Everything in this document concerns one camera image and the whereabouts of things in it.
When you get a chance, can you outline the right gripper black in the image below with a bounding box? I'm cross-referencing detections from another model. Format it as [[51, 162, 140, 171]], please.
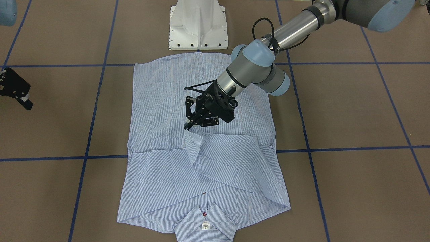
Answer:
[[0, 67, 33, 111]]

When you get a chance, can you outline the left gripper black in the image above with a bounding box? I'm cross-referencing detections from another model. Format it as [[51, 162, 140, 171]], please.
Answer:
[[184, 81, 238, 130]]

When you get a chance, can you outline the blue striped button shirt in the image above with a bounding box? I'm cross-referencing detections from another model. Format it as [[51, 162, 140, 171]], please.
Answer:
[[117, 53, 291, 242]]

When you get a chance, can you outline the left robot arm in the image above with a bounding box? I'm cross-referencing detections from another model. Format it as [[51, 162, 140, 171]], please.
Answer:
[[184, 0, 415, 130]]

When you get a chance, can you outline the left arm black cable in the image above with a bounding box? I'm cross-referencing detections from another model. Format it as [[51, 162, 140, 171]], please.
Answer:
[[184, 17, 311, 101]]

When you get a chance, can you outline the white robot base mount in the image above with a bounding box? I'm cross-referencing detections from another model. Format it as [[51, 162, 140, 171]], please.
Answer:
[[168, 0, 229, 50]]

